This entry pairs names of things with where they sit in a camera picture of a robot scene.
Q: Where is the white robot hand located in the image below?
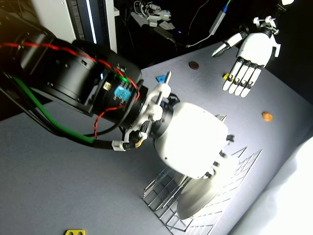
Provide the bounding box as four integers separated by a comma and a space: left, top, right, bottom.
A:
153, 101, 237, 181
211, 25, 276, 98

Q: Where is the black power brick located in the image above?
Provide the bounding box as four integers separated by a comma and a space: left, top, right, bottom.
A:
154, 25, 175, 40

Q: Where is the spare white robot hand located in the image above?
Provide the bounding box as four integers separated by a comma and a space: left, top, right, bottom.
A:
131, 0, 176, 31

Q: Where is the white backdrop sheet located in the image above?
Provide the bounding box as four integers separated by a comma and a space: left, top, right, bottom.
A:
228, 137, 313, 235

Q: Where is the grey table cloth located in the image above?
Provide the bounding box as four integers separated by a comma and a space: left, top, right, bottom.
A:
0, 40, 313, 235

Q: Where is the white cabinet with light strip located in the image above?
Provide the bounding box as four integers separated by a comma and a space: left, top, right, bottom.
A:
31, 0, 120, 53

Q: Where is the grey cable adapter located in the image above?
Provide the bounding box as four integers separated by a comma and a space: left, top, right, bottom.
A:
209, 12, 227, 35

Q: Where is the thin white cable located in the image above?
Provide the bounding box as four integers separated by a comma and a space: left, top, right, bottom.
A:
185, 33, 213, 47

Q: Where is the silver wire dish rack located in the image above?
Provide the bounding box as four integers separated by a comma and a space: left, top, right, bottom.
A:
141, 114, 263, 235

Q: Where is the thick black cable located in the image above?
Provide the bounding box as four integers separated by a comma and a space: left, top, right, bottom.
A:
0, 70, 128, 150

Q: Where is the thick green cable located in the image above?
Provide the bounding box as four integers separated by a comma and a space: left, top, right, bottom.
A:
12, 75, 98, 146

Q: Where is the red twisted wire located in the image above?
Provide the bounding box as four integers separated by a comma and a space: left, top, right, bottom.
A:
0, 41, 141, 138

